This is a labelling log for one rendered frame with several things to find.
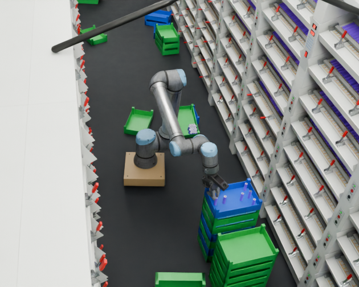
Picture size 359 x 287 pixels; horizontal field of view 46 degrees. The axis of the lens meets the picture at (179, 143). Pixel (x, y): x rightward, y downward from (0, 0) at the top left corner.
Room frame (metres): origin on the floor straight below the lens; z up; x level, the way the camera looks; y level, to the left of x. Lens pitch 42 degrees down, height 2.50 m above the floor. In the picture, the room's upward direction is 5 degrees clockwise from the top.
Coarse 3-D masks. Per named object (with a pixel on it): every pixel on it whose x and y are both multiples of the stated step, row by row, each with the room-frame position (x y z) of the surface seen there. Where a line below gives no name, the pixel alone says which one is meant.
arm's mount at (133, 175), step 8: (128, 152) 2.47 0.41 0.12; (128, 160) 2.37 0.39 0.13; (160, 160) 2.40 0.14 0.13; (128, 168) 2.28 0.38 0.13; (136, 168) 2.29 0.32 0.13; (152, 168) 2.30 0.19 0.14; (160, 168) 2.31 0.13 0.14; (128, 176) 2.19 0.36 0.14; (136, 176) 2.20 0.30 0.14; (144, 176) 2.21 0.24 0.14; (152, 176) 2.21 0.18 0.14; (160, 176) 2.22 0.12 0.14; (128, 184) 2.17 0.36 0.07; (136, 184) 2.17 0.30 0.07; (144, 184) 2.18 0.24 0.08; (152, 184) 2.18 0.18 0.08; (160, 184) 2.19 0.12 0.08
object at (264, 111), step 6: (252, 78) 2.69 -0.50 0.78; (258, 78) 2.69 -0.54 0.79; (252, 84) 2.67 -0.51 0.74; (252, 90) 2.61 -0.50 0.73; (252, 96) 2.57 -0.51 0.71; (258, 102) 2.46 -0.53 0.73; (264, 102) 2.45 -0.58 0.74; (264, 108) 2.39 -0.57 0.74; (264, 114) 2.33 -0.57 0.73; (270, 114) 2.32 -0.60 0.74; (270, 120) 2.27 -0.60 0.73; (270, 126) 2.23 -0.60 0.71; (276, 126) 2.20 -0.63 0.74; (276, 132) 2.10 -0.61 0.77; (276, 138) 2.13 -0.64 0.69
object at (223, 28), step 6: (228, 6) 3.37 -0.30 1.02; (222, 12) 3.39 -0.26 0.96; (222, 18) 3.37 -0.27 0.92; (222, 24) 3.36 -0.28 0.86; (222, 30) 3.36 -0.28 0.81; (228, 30) 3.38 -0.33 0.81; (216, 42) 3.44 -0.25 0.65; (222, 48) 3.37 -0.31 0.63; (216, 60) 3.37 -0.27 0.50; (216, 66) 3.36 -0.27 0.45; (210, 84) 3.43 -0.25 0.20; (216, 84) 3.37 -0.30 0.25; (210, 90) 3.41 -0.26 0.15; (210, 96) 3.39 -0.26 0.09; (210, 102) 3.37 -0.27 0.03
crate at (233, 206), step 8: (232, 184) 1.84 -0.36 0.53; (240, 184) 1.86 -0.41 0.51; (248, 184) 1.86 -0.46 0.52; (224, 192) 1.80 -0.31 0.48; (232, 192) 1.81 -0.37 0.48; (240, 192) 1.81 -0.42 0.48; (208, 200) 1.71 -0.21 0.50; (232, 200) 1.74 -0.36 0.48; (248, 200) 1.75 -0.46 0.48; (256, 200) 1.74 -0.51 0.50; (216, 208) 1.60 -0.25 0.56; (224, 208) 1.67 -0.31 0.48; (232, 208) 1.68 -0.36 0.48; (240, 208) 1.64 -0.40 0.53; (248, 208) 1.66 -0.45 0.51; (256, 208) 1.68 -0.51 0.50; (216, 216) 1.59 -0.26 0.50; (224, 216) 1.61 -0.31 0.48
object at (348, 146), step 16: (304, 96) 2.00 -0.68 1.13; (320, 96) 1.95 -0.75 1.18; (320, 112) 1.86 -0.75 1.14; (336, 112) 1.81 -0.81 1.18; (320, 128) 1.76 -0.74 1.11; (336, 128) 1.71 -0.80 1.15; (352, 128) 1.68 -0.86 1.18; (336, 144) 1.61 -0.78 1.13; (352, 144) 1.59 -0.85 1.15; (352, 160) 1.50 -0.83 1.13
